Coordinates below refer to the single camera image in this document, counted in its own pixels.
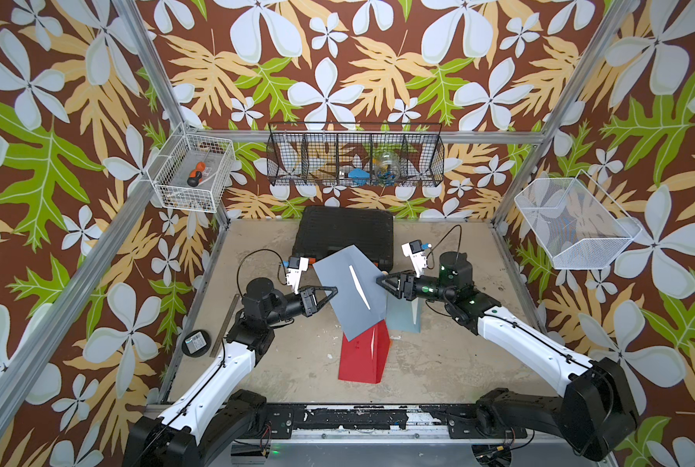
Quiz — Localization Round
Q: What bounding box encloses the red envelope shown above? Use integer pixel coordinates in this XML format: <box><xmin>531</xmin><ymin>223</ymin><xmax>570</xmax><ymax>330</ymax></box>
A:
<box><xmin>338</xmin><ymin>320</ymin><xmax>391</xmax><ymax>384</ymax></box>

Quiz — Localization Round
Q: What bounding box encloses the black tool case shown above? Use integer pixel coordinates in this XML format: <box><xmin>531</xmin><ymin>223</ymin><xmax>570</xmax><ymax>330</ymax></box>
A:
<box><xmin>291</xmin><ymin>206</ymin><xmax>394</xmax><ymax>272</ymax></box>

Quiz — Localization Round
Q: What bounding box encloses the white mesh basket right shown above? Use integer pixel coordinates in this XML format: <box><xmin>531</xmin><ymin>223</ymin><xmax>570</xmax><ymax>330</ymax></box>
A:
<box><xmin>514</xmin><ymin>170</ymin><xmax>642</xmax><ymax>270</ymax></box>

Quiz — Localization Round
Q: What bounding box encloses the clear jar in basket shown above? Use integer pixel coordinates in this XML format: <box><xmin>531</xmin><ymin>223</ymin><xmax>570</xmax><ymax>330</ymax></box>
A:
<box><xmin>373</xmin><ymin>149</ymin><xmax>401</xmax><ymax>187</ymax></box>

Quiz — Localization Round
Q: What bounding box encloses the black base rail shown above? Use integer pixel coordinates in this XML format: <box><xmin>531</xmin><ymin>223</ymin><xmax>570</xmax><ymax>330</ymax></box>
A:
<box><xmin>244</xmin><ymin>403</ymin><xmax>528</xmax><ymax>441</ymax></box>

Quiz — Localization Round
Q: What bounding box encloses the grey envelope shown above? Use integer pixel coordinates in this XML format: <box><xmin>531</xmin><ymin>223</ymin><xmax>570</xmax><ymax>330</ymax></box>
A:
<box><xmin>314</xmin><ymin>245</ymin><xmax>386</xmax><ymax>341</ymax></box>

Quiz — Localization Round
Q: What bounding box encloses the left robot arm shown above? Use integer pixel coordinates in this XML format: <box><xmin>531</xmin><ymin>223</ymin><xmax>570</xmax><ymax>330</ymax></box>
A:
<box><xmin>122</xmin><ymin>277</ymin><xmax>338</xmax><ymax>466</ymax></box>

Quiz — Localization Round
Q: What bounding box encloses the metal ruler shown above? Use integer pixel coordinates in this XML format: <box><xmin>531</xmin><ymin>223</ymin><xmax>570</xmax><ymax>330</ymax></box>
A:
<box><xmin>209</xmin><ymin>293</ymin><xmax>240</xmax><ymax>357</ymax></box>

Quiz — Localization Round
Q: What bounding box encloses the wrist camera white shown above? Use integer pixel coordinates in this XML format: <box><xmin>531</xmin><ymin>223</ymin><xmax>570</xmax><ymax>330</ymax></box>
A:
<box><xmin>284</xmin><ymin>256</ymin><xmax>310</xmax><ymax>294</ymax></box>
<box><xmin>401</xmin><ymin>239</ymin><xmax>432</xmax><ymax>277</ymax></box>

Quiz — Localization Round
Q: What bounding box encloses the light blue envelope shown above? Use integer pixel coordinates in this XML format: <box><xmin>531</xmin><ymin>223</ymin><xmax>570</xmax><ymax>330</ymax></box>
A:
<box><xmin>386</xmin><ymin>295</ymin><xmax>421</xmax><ymax>334</ymax></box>

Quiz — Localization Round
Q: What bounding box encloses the white wire basket left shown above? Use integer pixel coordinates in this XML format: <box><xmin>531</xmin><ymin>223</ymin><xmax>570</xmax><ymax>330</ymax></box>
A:
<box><xmin>149</xmin><ymin>125</ymin><xmax>237</xmax><ymax>213</ymax></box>

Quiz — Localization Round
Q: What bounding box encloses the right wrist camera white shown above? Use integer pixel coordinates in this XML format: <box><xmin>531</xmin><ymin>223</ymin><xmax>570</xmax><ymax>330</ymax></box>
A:
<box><xmin>401</xmin><ymin>239</ymin><xmax>432</xmax><ymax>277</ymax></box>

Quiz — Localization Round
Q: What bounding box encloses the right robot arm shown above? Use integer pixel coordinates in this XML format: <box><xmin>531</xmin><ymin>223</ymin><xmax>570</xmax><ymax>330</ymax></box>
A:
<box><xmin>376</xmin><ymin>251</ymin><xmax>639</xmax><ymax>461</ymax></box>

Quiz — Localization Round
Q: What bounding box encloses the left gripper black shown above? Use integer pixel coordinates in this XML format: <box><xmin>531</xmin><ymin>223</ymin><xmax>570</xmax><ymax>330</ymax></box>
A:
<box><xmin>263</xmin><ymin>285</ymin><xmax>335</xmax><ymax>329</ymax></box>

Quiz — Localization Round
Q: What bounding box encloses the blue object in basket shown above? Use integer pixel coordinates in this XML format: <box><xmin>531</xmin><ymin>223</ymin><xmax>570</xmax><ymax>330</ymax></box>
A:
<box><xmin>347</xmin><ymin>169</ymin><xmax>371</xmax><ymax>187</ymax></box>

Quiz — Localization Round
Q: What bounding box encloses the orange black screwdriver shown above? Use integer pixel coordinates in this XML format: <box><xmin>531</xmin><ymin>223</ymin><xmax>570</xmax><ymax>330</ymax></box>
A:
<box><xmin>187</xmin><ymin>162</ymin><xmax>207</xmax><ymax>188</ymax></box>

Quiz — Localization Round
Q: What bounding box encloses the black wire basket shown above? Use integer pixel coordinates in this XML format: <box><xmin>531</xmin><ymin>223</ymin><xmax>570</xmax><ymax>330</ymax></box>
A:
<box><xmin>264</xmin><ymin>122</ymin><xmax>446</xmax><ymax>188</ymax></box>

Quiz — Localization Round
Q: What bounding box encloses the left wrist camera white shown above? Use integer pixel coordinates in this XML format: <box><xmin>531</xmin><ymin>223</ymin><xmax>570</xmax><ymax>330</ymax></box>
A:
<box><xmin>284</xmin><ymin>256</ymin><xmax>310</xmax><ymax>294</ymax></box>

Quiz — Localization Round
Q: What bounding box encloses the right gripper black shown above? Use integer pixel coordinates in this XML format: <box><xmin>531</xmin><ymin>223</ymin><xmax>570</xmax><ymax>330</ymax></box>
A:
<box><xmin>377</xmin><ymin>270</ymin><xmax>458</xmax><ymax>307</ymax></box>

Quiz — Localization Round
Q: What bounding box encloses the black round tape measure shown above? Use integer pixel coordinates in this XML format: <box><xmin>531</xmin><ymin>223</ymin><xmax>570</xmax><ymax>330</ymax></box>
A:
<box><xmin>181</xmin><ymin>330</ymin><xmax>211</xmax><ymax>358</ymax></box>

